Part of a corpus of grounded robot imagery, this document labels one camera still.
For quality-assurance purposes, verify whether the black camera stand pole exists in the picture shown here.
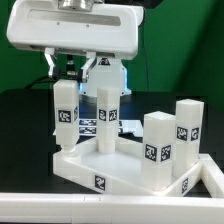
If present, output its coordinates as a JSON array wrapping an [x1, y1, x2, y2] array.
[[66, 55, 75, 79]]

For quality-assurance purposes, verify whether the white sheet with markers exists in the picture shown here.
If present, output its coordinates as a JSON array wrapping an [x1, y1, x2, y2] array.
[[53, 118, 147, 138]]

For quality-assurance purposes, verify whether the white front fence bar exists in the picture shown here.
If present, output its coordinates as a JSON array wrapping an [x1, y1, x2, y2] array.
[[0, 193, 224, 224]]

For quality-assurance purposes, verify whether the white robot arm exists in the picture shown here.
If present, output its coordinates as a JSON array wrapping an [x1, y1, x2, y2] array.
[[7, 0, 164, 101]]

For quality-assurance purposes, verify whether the white fence bar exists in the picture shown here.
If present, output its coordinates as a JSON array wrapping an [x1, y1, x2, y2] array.
[[199, 154, 224, 199], [0, 193, 224, 224]]

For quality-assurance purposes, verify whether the black cable on table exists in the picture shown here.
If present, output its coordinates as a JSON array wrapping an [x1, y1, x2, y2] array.
[[23, 75, 51, 90]]

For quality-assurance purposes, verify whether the white right fence bar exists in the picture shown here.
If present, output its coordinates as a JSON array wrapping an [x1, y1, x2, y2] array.
[[199, 154, 224, 199]]

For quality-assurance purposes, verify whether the white desk top tray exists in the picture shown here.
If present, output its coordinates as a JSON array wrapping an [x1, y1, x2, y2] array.
[[53, 138, 202, 197]]

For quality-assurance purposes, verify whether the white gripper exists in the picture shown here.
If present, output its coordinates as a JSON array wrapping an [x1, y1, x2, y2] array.
[[7, 0, 144, 83]]

